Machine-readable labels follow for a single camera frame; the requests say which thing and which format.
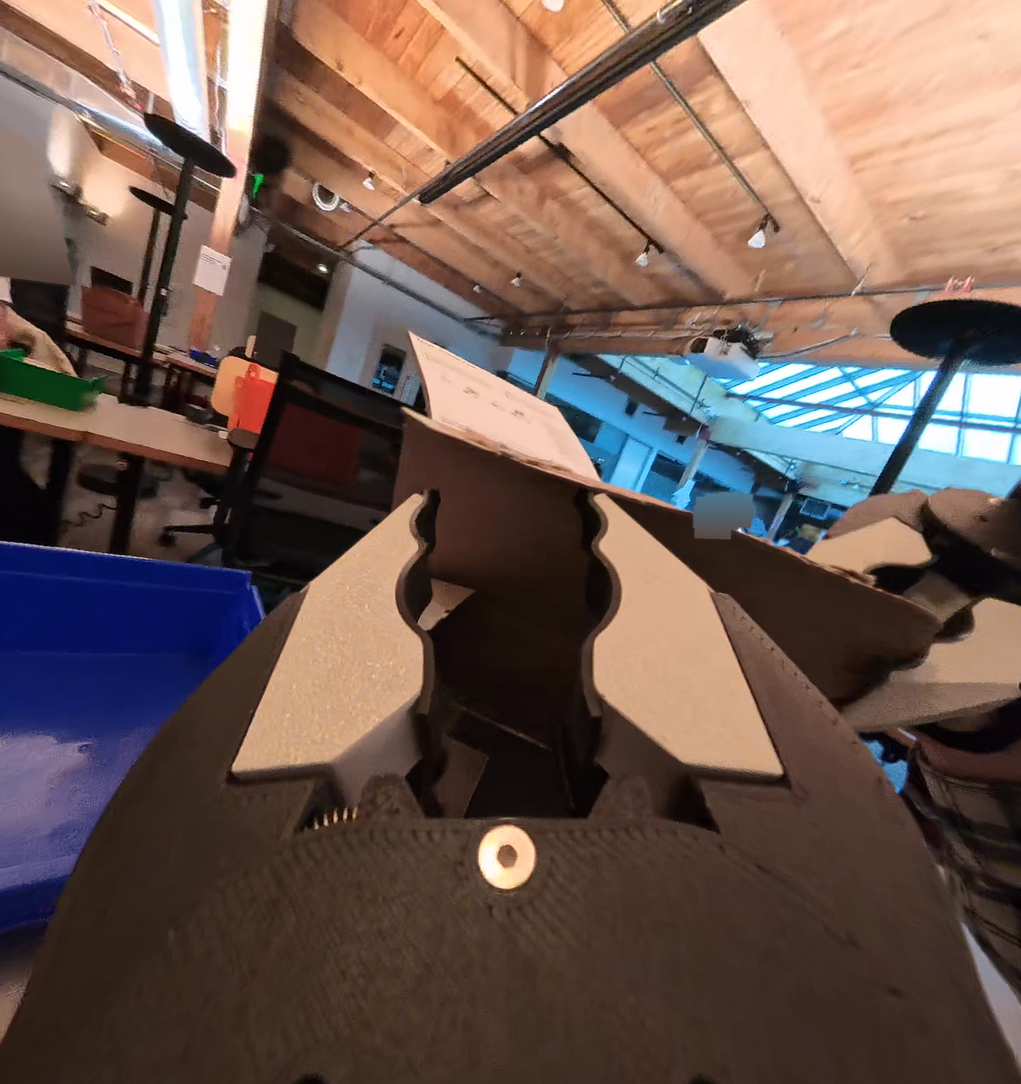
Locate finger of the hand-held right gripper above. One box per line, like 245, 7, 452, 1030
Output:
839, 596, 1021, 736
805, 515, 935, 587

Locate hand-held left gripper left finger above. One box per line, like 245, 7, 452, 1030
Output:
230, 489, 444, 797

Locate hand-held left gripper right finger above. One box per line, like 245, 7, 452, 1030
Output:
574, 491, 787, 784

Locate dark toy truck box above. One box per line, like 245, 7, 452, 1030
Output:
392, 406, 944, 821

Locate background desk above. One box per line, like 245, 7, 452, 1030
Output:
0, 388, 234, 477

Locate black office chair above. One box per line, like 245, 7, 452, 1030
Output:
159, 423, 261, 552

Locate white ceiling projector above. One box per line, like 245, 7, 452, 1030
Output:
687, 326, 773, 381

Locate blue storage bin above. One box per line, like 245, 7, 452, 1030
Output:
0, 537, 266, 945

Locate orange and black chair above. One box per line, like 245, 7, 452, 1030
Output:
211, 354, 285, 435

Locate printed instruction sheet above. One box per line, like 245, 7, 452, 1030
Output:
406, 330, 602, 482

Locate green storage bin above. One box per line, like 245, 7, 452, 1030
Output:
0, 347, 107, 414

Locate brown box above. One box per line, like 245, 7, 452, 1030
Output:
81, 285, 152, 350

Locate white paper notice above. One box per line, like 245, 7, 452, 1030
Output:
192, 244, 237, 298

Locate black ceiling rail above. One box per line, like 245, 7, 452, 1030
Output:
416, 0, 753, 206

